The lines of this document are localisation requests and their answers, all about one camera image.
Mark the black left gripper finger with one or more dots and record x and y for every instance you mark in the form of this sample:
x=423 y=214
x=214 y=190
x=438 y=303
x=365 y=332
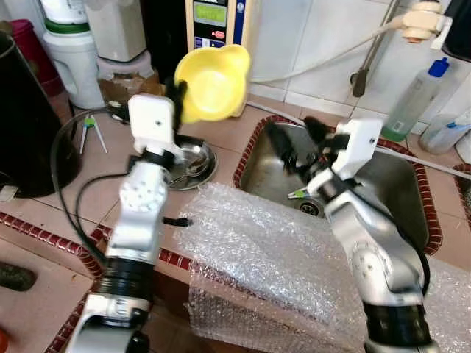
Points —
x=176 y=99

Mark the black appliance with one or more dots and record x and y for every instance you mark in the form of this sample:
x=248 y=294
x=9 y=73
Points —
x=163 y=37

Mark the magenta cup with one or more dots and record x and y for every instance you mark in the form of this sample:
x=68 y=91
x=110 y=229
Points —
x=33 y=51

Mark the steel plate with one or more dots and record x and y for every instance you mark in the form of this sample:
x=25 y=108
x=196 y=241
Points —
x=197 y=165

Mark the clear bottle blue cap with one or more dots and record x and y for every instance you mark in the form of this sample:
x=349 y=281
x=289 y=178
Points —
x=413 y=103

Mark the small black peg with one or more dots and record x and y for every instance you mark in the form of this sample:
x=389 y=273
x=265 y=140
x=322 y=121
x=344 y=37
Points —
x=176 y=220

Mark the black pan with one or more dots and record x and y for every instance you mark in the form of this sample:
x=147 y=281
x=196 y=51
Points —
x=460 y=26

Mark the yellow plastic bowl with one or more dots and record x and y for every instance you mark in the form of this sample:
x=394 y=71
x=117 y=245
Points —
x=217 y=81

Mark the glass jar brown contents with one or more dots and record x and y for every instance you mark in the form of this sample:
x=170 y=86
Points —
x=125 y=81

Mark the translucent plastic bottle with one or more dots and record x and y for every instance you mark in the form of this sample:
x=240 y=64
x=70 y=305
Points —
x=445 y=132

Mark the metal rod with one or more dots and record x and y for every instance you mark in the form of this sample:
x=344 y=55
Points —
x=372 y=51

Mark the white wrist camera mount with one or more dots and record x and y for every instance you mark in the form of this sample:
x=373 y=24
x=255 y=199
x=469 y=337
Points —
x=358 y=147
x=151 y=118

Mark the clear bubble wrap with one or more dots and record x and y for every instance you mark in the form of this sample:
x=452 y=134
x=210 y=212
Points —
x=265 y=265

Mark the dark lumpy object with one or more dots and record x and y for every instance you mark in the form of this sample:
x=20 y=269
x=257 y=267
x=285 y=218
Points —
x=16 y=276

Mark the white jug green band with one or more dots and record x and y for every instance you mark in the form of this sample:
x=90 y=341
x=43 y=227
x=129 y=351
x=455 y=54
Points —
x=73 y=66

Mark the cream faucet diverter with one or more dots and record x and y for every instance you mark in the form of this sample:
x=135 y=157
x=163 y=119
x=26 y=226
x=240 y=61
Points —
x=423 y=22

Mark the white tongs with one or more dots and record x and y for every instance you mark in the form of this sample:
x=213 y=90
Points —
x=92 y=132

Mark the stainless steel sink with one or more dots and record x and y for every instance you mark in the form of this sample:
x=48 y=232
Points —
x=397 y=184

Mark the grey appliance box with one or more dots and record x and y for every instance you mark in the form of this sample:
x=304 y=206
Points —
x=114 y=29

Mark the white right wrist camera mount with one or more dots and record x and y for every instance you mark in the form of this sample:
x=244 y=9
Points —
x=358 y=147

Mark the green tag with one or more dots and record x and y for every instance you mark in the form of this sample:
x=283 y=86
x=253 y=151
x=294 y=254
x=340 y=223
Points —
x=300 y=193

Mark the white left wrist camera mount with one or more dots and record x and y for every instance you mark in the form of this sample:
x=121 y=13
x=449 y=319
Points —
x=151 y=118

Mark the cream water ioniser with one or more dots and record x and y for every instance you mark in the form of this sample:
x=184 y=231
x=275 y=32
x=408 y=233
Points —
x=235 y=22

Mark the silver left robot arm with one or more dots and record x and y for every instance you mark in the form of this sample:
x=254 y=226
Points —
x=140 y=213

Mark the black kettle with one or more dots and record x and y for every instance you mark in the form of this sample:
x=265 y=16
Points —
x=29 y=125

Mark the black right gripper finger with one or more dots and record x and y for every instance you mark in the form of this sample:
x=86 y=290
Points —
x=283 y=147
x=320 y=131

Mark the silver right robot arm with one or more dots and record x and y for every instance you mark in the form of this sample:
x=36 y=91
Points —
x=375 y=257

